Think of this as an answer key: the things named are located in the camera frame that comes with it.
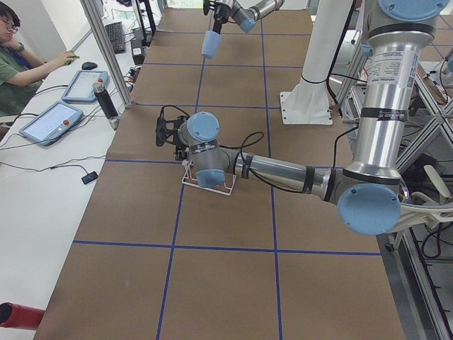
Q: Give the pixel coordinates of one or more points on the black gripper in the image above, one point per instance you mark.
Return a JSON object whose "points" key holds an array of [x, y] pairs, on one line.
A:
{"points": [[180, 151], [221, 11]]}

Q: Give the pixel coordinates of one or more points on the light blue plastic cup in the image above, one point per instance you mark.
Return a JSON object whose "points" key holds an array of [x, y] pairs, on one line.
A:
{"points": [[211, 44]]}

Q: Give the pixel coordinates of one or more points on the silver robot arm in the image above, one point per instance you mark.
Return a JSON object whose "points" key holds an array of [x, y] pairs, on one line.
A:
{"points": [[298, 154], [245, 18]]}

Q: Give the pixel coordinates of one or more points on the black water bottle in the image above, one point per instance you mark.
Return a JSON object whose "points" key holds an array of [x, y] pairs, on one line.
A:
{"points": [[104, 100]]}

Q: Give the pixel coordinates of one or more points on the small black adapter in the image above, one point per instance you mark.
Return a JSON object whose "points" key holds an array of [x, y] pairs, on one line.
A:
{"points": [[90, 177]]}

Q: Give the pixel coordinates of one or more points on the far teach pendant tablet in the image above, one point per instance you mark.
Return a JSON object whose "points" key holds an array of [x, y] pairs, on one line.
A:
{"points": [[80, 89]]}

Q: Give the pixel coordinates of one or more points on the teach pendant tablet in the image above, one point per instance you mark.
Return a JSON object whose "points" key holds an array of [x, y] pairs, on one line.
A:
{"points": [[51, 124], [80, 89]]}

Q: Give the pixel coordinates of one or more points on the black computer mouse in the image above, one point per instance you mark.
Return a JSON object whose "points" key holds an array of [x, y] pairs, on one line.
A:
{"points": [[88, 66]]}

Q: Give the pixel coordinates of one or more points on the black keyboard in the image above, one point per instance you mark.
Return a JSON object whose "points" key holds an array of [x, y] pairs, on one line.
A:
{"points": [[116, 36]]}

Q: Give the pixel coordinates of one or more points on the near teach pendant tablet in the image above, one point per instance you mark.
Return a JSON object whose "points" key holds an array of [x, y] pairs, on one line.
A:
{"points": [[51, 124]]}

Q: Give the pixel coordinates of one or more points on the seated person green shirt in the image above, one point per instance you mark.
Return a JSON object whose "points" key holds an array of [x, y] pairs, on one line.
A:
{"points": [[22, 71]]}

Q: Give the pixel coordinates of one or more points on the red cylinder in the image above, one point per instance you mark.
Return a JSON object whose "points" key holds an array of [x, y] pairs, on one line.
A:
{"points": [[20, 316]]}

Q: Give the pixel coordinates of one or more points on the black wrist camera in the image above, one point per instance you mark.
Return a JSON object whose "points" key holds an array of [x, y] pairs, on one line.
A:
{"points": [[161, 130]]}

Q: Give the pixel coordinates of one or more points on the white wire cup holder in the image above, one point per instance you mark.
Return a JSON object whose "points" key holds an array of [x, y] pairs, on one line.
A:
{"points": [[212, 180]]}

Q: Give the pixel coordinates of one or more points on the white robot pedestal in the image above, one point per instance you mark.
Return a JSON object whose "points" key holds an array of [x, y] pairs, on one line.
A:
{"points": [[308, 103]]}

